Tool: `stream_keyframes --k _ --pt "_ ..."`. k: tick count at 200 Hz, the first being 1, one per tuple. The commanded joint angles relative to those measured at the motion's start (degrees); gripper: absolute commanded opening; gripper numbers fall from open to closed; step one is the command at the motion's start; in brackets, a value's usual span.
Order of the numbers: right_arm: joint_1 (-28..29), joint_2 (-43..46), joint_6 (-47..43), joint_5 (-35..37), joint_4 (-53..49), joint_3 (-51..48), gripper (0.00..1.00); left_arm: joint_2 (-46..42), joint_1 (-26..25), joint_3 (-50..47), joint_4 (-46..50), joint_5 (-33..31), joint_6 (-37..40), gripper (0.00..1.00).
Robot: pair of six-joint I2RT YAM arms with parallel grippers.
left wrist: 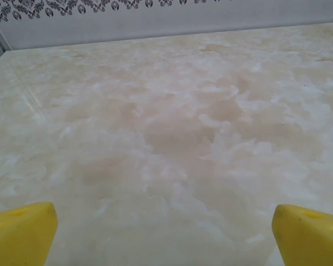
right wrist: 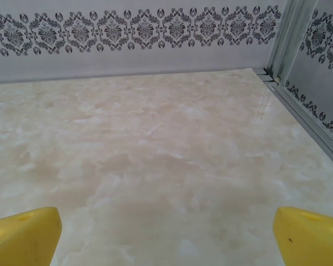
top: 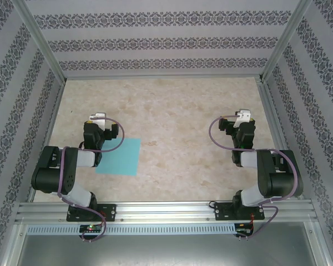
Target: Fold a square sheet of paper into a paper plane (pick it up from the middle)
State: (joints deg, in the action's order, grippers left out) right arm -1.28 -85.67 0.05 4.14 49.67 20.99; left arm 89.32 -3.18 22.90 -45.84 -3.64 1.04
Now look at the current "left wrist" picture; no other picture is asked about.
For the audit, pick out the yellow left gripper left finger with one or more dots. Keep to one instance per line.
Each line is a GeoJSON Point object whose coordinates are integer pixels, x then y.
{"type": "Point", "coordinates": [22, 235]}

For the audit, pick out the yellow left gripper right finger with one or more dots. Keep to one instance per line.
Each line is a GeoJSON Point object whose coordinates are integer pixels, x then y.
{"type": "Point", "coordinates": [310, 238]}

